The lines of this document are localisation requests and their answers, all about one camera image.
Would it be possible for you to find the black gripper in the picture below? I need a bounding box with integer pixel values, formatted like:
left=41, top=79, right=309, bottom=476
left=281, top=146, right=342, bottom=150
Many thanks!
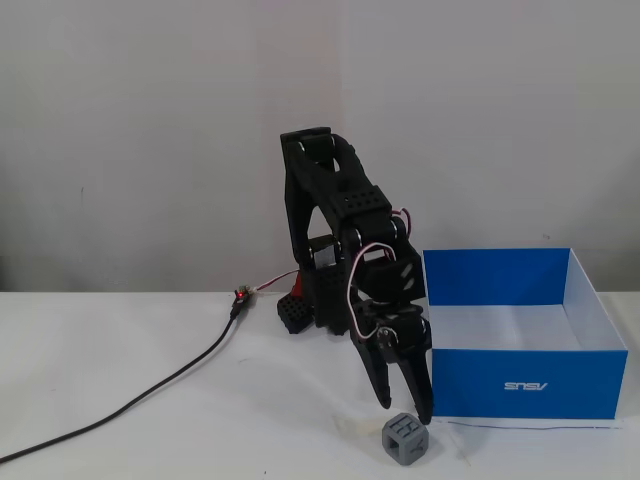
left=349, top=297, right=435, bottom=427

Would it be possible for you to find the gray lettered block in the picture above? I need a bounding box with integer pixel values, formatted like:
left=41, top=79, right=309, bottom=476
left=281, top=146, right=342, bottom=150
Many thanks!
left=381, top=411, right=432, bottom=467

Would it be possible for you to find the blue and white cardboard box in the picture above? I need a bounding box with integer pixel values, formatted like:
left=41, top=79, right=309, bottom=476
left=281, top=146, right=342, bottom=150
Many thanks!
left=421, top=246, right=629, bottom=422

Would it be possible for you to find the small controller board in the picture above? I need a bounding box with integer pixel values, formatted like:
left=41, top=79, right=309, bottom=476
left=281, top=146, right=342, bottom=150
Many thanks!
left=230, top=283, right=254, bottom=319

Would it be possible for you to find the white pink gripper servo wire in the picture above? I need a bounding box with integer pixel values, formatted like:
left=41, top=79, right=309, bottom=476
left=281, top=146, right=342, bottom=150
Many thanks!
left=344, top=241, right=402, bottom=347

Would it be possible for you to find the thin wire on table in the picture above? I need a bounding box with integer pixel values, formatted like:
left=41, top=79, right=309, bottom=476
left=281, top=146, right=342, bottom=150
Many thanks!
left=438, top=419, right=624, bottom=432

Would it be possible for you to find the thin board signal wire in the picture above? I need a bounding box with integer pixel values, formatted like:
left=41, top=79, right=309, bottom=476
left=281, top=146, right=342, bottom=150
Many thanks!
left=249, top=269, right=301, bottom=296

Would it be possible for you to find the pink elbow servo wire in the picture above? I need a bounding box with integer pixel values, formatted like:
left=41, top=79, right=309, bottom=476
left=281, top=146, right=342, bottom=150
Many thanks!
left=391, top=206, right=417, bottom=237

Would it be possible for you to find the black power cable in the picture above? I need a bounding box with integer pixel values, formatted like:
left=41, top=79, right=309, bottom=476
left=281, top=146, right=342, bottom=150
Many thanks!
left=0, top=303, right=247, bottom=464

